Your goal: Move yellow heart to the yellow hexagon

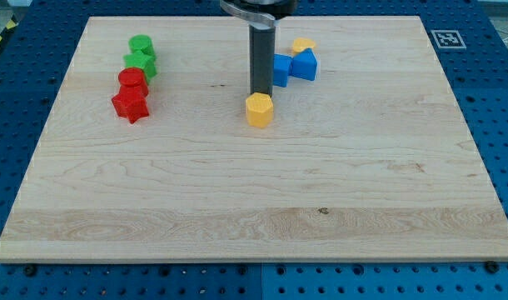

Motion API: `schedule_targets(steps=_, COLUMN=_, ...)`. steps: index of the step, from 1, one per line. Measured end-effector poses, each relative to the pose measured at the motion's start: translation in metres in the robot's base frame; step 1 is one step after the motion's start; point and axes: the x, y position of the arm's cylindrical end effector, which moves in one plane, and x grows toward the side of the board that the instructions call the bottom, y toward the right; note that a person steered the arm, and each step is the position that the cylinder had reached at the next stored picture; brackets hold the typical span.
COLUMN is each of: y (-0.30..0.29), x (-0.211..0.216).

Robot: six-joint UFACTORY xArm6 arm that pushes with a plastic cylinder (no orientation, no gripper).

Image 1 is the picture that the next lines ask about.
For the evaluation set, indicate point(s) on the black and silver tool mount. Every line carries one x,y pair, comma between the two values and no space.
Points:
262,14

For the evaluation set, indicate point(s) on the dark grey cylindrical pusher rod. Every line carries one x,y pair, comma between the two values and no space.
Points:
261,59

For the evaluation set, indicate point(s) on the yellow heart block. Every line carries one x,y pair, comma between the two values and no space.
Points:
301,44

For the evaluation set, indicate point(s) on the yellow hexagon block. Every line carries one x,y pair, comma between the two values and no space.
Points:
259,110

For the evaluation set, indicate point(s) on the blue cube block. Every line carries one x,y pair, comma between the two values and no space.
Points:
281,70

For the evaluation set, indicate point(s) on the blue triangle block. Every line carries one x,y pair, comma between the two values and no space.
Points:
304,65

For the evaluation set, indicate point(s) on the green star block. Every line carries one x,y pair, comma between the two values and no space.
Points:
143,61

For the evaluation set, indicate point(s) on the green cylinder block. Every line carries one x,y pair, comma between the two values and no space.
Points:
142,43

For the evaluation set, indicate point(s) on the red cylinder block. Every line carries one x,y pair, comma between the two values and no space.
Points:
133,79

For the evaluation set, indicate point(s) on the red star block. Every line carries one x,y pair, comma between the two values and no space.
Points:
130,105

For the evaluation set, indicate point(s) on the light wooden board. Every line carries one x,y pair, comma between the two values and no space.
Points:
370,162

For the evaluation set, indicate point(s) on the white fiducial marker tag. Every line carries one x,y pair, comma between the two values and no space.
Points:
448,39

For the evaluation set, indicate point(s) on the black bolt right front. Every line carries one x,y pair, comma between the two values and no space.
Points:
492,267

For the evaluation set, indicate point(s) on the black bolt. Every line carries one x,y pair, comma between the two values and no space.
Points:
30,270
492,267

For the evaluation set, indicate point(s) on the black bolt left front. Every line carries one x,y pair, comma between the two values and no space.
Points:
30,270

